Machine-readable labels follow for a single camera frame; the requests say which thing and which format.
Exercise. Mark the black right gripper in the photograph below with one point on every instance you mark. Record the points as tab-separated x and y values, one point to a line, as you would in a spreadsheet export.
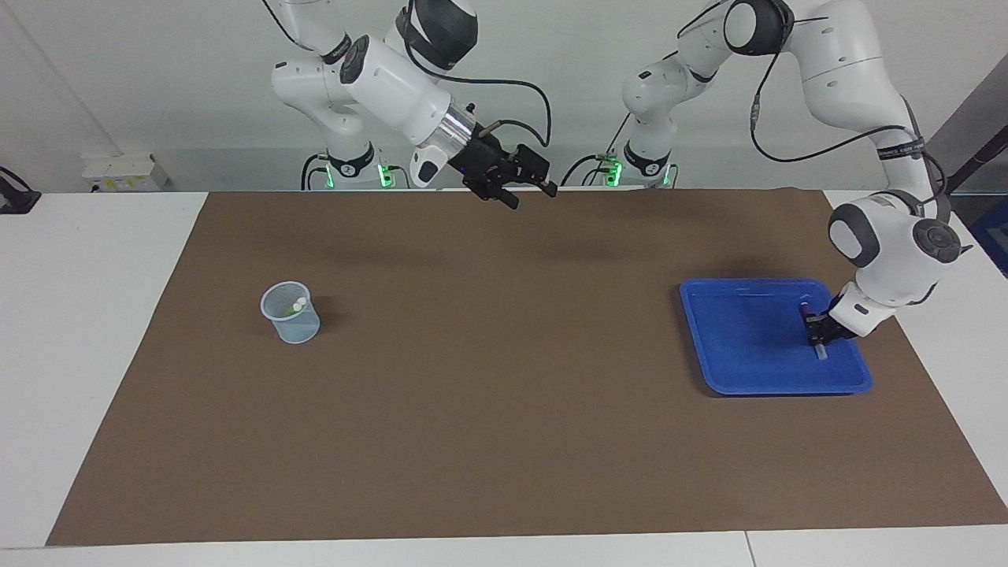
484	165

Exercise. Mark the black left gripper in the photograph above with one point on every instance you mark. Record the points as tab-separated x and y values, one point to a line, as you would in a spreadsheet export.
835	329

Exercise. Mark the purple pen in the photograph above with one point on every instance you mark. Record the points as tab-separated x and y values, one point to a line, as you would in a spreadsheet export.
821	353

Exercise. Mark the blue plastic tray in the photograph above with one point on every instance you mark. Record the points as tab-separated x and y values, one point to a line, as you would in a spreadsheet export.
748	346

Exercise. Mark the blue crate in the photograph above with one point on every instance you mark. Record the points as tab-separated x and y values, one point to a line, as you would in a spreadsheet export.
994	232

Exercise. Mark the brown table mat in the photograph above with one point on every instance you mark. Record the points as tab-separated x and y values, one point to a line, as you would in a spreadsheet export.
504	394

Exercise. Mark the black stand pole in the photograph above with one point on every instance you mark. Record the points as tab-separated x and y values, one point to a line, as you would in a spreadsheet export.
965	169

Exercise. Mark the translucent plastic cup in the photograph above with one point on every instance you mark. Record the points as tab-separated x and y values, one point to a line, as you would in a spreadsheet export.
295	329

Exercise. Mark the white power strip box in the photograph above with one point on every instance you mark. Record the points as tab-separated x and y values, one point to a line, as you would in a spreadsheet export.
118	173

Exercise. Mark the black clamp mount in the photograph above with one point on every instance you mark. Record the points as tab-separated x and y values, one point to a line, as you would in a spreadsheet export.
16	201

